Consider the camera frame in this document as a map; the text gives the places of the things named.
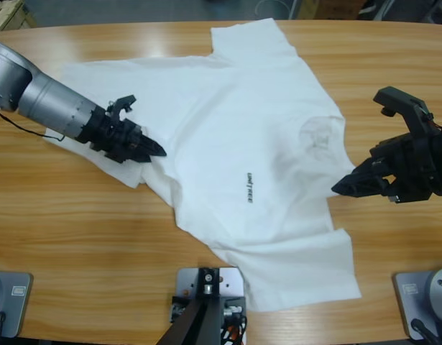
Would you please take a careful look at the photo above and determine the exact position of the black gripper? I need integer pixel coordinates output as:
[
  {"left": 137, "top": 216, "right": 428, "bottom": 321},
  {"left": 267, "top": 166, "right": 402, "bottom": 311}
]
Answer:
[
  {"left": 331, "top": 124, "right": 442, "bottom": 205},
  {"left": 75, "top": 106, "right": 167, "bottom": 165}
]

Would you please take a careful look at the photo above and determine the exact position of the white T-shirt with small print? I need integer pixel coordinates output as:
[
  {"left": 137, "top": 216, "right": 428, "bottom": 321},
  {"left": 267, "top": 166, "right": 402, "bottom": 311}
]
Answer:
[{"left": 44, "top": 17, "right": 362, "bottom": 313}]

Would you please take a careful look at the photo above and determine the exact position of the black chair base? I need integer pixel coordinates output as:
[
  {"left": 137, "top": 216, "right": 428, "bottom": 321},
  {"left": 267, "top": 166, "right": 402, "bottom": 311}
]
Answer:
[{"left": 356, "top": 0, "right": 442, "bottom": 25}]

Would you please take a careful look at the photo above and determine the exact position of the brown cardboard box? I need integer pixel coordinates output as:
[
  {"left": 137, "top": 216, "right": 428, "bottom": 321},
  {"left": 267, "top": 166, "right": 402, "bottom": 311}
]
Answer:
[{"left": 298, "top": 0, "right": 364, "bottom": 21}]

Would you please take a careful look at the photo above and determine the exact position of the white round hoop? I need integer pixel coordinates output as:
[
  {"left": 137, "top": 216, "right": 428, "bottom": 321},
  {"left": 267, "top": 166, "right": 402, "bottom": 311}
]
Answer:
[{"left": 255, "top": 0, "right": 290, "bottom": 19}]

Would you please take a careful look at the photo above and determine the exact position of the wrist black camera bracket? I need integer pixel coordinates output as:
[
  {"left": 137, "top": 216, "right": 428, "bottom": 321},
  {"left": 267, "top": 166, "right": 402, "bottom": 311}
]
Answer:
[{"left": 106, "top": 94, "right": 137, "bottom": 121}]

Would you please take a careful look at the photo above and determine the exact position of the wrist dark camera bracket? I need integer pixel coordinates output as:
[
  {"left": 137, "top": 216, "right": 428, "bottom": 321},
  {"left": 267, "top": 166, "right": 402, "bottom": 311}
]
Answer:
[{"left": 372, "top": 86, "right": 441, "bottom": 144}]

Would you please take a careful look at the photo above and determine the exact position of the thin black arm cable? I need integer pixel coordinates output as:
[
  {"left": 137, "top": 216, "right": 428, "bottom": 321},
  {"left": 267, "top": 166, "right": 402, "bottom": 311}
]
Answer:
[{"left": 0, "top": 106, "right": 65, "bottom": 142}]

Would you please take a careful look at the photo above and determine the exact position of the arm grey base plate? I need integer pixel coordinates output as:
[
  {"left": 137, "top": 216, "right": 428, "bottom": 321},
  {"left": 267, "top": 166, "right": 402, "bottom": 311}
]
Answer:
[
  {"left": 392, "top": 266, "right": 442, "bottom": 341},
  {"left": 0, "top": 271, "right": 34, "bottom": 339}
]

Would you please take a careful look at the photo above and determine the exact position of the grey white mount block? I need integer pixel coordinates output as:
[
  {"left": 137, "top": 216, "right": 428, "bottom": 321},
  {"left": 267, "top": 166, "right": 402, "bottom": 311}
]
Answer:
[{"left": 175, "top": 266, "right": 247, "bottom": 345}]

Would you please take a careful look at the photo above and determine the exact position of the black orange cable bundle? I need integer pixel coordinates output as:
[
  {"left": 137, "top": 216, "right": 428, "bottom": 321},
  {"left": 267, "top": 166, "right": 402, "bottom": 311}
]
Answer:
[{"left": 220, "top": 305, "right": 249, "bottom": 345}]

